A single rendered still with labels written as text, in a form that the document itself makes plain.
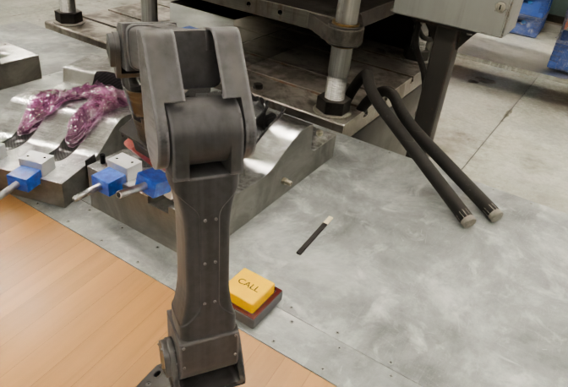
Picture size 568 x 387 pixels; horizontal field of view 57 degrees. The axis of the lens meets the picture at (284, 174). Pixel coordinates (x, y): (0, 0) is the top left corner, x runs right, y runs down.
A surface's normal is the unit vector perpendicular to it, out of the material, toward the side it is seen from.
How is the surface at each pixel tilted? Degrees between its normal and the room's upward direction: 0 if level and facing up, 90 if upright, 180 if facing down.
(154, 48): 51
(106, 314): 0
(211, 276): 85
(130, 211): 90
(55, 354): 0
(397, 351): 0
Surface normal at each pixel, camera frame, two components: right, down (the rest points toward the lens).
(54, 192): -0.27, 0.47
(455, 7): -0.54, 0.39
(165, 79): 0.36, -0.15
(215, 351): 0.40, 0.42
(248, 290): 0.10, -0.85
